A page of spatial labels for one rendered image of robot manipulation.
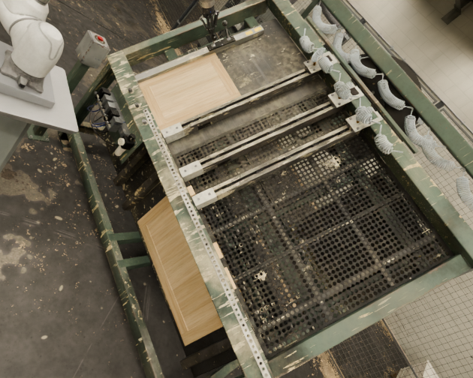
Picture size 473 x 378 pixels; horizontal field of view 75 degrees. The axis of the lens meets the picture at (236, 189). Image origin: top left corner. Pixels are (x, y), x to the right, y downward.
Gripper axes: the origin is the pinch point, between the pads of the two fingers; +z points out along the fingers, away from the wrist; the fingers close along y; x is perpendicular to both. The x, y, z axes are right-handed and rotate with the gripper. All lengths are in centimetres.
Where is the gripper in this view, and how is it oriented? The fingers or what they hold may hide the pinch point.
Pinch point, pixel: (211, 32)
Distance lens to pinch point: 225.5
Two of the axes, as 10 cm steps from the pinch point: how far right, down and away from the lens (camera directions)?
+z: 0.4, 3.6, 9.3
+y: -9.0, 4.2, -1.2
